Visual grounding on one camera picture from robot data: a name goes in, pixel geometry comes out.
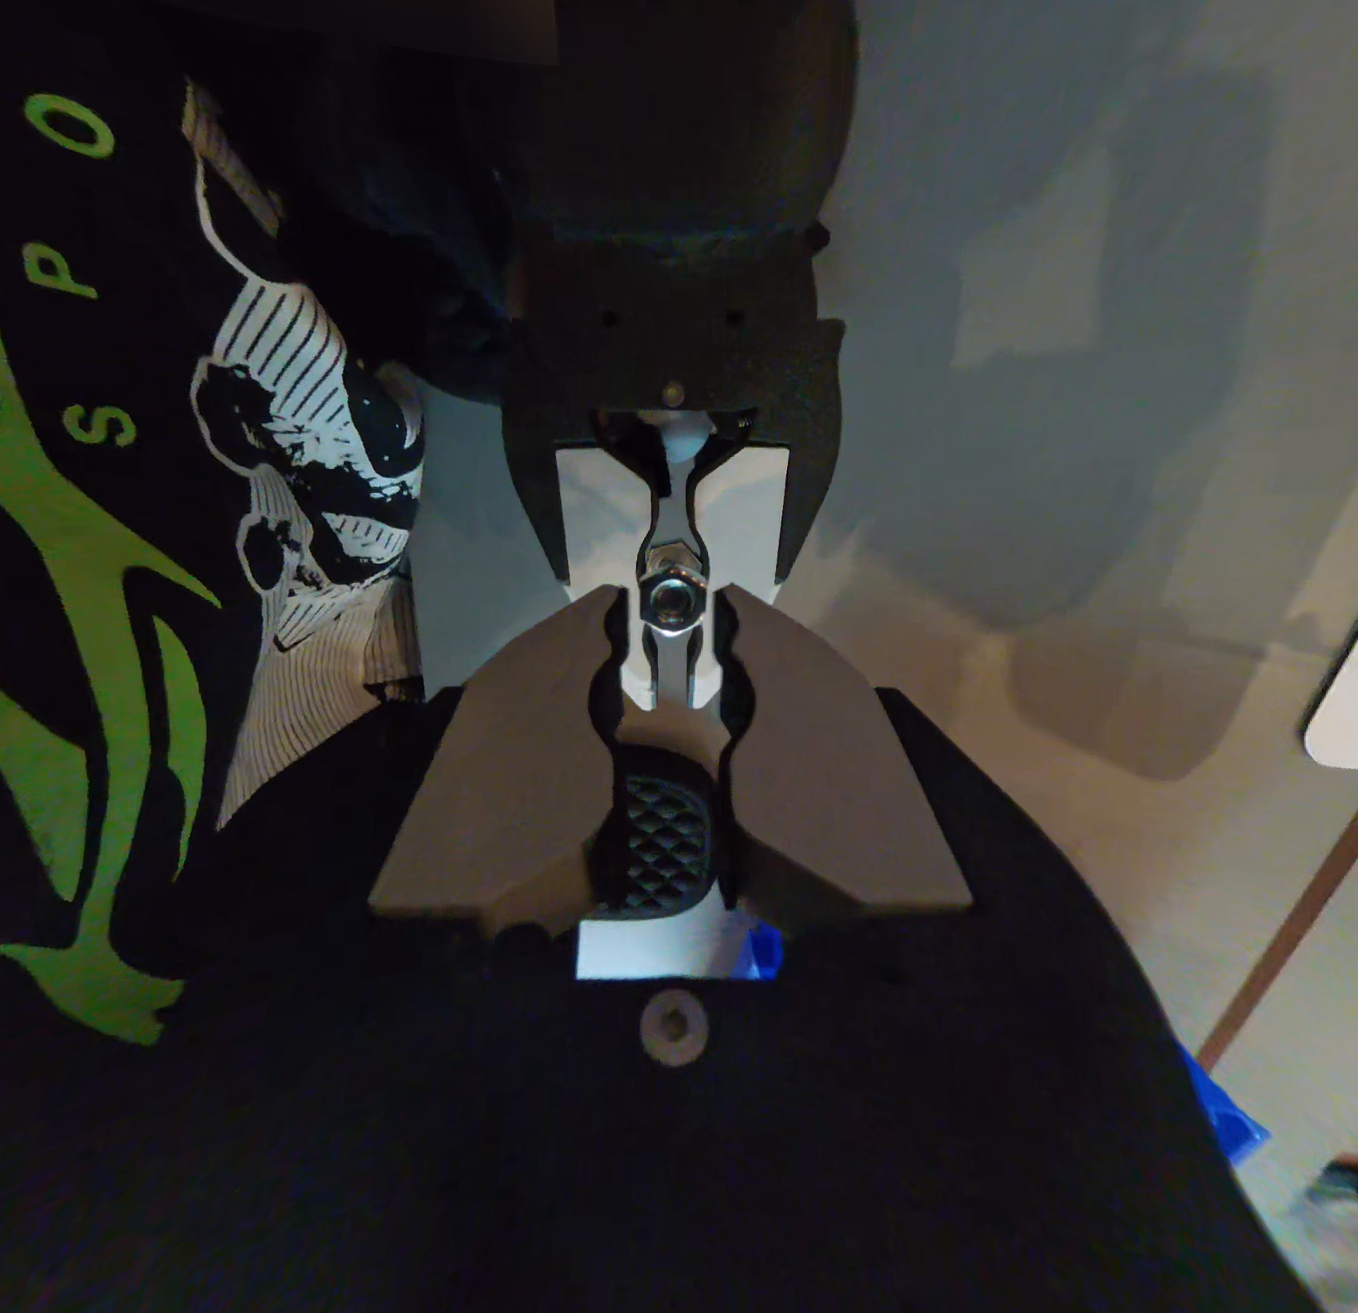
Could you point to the black quilted wrist rest pad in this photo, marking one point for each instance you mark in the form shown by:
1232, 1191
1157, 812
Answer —
659, 834

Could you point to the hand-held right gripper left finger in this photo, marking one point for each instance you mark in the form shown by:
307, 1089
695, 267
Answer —
499, 781

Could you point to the person's left forearm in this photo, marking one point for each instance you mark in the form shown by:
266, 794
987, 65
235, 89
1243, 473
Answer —
424, 273

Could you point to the blue plastic bin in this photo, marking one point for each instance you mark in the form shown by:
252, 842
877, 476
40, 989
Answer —
1221, 1111

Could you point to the silver hex nut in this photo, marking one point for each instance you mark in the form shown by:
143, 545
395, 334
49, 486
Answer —
670, 553

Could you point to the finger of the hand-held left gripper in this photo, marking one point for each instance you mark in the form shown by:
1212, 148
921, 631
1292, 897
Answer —
599, 517
748, 517

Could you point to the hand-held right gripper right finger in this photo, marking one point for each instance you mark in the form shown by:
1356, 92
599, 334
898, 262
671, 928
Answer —
838, 781

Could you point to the person's black printed shirt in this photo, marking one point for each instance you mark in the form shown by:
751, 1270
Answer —
65, 273

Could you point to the pale rectangular tray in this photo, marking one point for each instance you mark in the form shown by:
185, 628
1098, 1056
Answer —
1337, 708

